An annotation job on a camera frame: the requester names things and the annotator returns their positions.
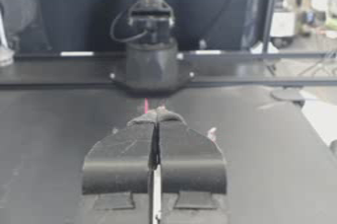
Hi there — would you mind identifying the clear bag with pink zip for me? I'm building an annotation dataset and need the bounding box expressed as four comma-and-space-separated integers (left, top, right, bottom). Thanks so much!
143, 98, 220, 143

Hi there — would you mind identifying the black backdrop curtain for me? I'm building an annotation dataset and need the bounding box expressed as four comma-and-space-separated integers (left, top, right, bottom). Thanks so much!
12, 0, 275, 53

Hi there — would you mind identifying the white tape label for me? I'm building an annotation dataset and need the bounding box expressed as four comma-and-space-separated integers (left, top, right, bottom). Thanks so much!
59, 50, 96, 57
194, 49, 224, 56

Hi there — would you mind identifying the black table frame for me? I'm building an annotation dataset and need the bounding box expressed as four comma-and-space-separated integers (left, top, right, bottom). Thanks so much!
0, 0, 337, 88

